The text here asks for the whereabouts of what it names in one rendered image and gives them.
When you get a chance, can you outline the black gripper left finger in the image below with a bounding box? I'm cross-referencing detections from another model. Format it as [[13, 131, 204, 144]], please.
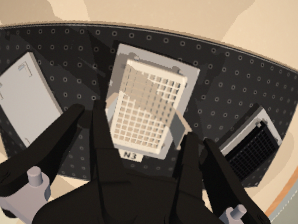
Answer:
[[0, 92, 140, 224]]

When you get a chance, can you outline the beige label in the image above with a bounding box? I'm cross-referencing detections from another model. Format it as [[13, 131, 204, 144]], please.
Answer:
[[119, 149, 143, 162]]

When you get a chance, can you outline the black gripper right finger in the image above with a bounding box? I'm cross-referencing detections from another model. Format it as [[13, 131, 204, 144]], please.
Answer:
[[169, 110, 271, 224]]

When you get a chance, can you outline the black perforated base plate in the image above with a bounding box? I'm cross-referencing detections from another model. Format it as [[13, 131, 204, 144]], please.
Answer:
[[0, 23, 298, 181]]

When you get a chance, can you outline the beige well plate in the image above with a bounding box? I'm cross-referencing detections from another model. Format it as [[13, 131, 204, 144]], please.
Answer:
[[110, 59, 187, 154]]

